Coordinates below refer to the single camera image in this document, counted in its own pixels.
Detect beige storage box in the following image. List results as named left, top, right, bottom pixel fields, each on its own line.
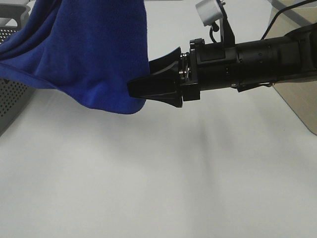
left=266, top=1, right=317, bottom=134

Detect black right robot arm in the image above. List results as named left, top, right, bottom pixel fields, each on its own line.
left=127, top=24, right=317, bottom=108

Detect grey perforated plastic basket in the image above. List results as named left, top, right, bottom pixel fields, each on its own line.
left=0, top=3, right=35, bottom=134

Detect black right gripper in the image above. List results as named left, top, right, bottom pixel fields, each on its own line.
left=127, top=39, right=238, bottom=108

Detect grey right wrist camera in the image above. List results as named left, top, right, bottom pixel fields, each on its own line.
left=195, top=0, right=225, bottom=26

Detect blue microfibre towel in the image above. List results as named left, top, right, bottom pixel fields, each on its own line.
left=0, top=0, right=150, bottom=115

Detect black camera cable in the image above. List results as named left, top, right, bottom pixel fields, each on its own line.
left=260, top=0, right=313, bottom=40

